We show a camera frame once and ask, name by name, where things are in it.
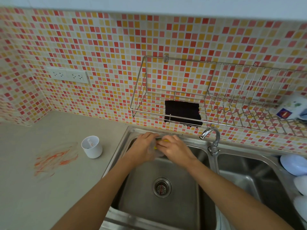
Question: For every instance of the person's left hand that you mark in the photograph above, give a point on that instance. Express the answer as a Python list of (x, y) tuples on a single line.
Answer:
[(141, 148)]

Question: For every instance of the person's right hand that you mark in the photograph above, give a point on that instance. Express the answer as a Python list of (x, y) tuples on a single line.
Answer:
[(178, 153)]

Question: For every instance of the person's right fingers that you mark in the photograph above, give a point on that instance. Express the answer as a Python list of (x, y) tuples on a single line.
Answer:
[(169, 143)]

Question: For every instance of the person's left fingers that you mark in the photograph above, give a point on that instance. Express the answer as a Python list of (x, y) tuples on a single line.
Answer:
[(151, 137)]

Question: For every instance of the yellow green sponge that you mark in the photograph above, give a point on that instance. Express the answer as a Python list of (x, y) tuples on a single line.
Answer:
[(160, 140)]

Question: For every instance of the clear drinking glass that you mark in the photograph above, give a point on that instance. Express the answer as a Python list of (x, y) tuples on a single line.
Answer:
[(157, 152)]

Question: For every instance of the person's right forearm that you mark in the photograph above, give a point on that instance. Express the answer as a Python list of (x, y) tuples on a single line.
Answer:
[(230, 196)]

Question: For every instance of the person's left forearm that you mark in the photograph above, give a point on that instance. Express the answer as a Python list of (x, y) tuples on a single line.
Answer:
[(96, 194)]

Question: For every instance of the black cloth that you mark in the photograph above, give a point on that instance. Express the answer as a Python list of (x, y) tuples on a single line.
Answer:
[(183, 113)]

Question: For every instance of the steel drain strainer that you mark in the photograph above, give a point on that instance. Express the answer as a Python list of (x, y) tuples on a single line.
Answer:
[(162, 188)]

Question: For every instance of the chrome faucet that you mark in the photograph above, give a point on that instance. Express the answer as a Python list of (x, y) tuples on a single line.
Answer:
[(216, 141)]

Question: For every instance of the white plastic cup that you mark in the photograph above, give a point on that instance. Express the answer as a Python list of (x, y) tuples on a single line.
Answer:
[(92, 148)]

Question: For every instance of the stainless steel double sink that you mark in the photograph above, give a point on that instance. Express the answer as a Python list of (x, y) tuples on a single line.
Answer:
[(175, 208)]

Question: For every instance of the light blue bowl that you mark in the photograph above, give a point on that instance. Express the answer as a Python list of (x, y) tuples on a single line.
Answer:
[(295, 164)]

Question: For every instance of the white dish soap pouch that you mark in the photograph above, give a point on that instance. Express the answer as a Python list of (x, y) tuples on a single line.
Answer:
[(293, 105)]

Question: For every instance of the white bowl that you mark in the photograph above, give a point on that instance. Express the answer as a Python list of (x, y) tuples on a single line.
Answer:
[(301, 185)]

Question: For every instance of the white wall power socket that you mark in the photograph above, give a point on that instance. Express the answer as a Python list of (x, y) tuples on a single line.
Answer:
[(67, 75)]

